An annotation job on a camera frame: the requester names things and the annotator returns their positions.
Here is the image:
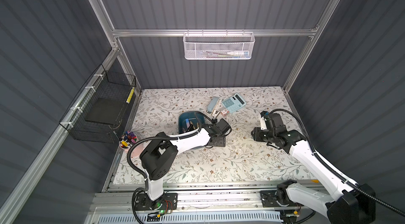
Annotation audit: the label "teal plastic storage box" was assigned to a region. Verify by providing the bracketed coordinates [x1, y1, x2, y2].
[176, 112, 211, 154]

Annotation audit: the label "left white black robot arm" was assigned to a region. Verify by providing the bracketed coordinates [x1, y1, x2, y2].
[139, 119, 232, 201]

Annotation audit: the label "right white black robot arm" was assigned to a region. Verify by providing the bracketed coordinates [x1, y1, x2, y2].
[251, 109, 376, 224]

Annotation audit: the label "clear staples box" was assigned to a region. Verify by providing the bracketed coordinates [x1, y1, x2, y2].
[220, 108, 230, 117]

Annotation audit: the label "light blue calculator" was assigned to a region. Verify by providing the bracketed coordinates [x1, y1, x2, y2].
[221, 93, 246, 113]

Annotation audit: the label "pens in white basket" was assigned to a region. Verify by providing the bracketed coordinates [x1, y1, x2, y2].
[202, 50, 250, 58]

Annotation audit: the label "pink pen holder cup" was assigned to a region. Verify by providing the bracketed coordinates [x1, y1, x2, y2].
[119, 131, 144, 158]

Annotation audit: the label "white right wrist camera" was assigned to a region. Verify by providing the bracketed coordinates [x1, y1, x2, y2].
[259, 111, 270, 130]

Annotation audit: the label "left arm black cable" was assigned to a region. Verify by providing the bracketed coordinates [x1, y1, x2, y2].
[126, 111, 219, 224]

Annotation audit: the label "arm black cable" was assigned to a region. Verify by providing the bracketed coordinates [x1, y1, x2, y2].
[126, 111, 219, 224]
[268, 108, 405, 218]

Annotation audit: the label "white wire mesh basket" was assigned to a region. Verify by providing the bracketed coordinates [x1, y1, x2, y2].
[182, 31, 255, 60]

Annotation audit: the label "black wire mesh basket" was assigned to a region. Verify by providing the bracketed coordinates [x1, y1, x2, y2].
[60, 66, 137, 143]

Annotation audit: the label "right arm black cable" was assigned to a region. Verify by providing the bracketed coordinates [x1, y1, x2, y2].
[268, 108, 405, 218]

